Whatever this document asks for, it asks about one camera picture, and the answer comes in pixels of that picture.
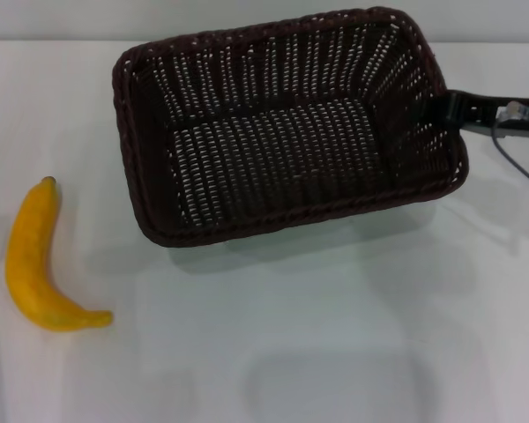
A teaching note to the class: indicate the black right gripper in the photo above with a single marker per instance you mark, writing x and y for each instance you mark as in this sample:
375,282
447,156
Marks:
524,128

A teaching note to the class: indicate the dark brown woven basket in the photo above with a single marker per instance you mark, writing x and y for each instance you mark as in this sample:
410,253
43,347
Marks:
269,145

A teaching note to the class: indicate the yellow banana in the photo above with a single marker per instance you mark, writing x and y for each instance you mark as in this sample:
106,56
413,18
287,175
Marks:
22,264

